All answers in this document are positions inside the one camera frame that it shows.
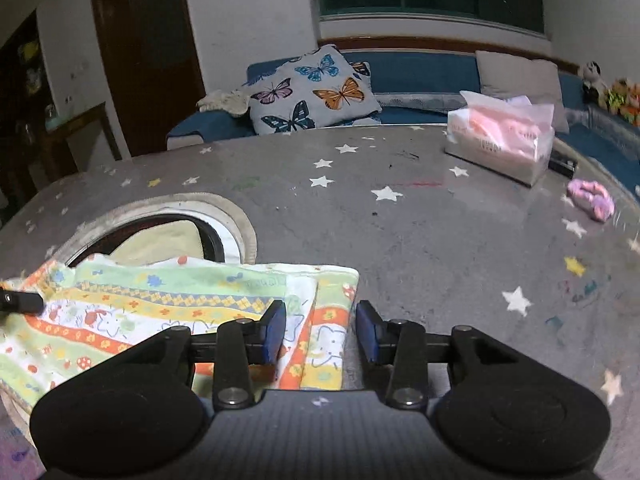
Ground colourful patterned child garment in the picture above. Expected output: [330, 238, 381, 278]
[1, 254, 359, 411]

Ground round induction cooktop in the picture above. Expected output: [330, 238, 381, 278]
[46, 193, 257, 266]

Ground dark wooden shelf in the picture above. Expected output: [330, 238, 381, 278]
[1, 13, 52, 222]

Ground wooden side table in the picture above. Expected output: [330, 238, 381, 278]
[37, 102, 122, 182]

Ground pink tissue box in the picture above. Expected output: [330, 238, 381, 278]
[444, 91, 554, 188]

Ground cream crocheted cloth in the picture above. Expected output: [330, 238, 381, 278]
[196, 90, 250, 118]

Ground black remote control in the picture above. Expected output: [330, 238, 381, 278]
[548, 150, 578, 180]

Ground pink scrunchie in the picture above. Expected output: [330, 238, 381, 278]
[566, 179, 615, 223]

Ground blue sofa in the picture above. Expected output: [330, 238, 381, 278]
[166, 50, 639, 194]

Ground butterfly print pillow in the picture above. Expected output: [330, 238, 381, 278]
[244, 44, 382, 136]

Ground grey cushion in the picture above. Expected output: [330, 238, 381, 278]
[475, 51, 570, 133]

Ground dark wooden door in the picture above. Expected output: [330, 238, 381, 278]
[91, 0, 205, 157]

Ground panda plush toy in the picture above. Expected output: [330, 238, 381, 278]
[578, 61, 608, 108]

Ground colourful plush toys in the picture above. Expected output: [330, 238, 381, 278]
[605, 79, 640, 127]

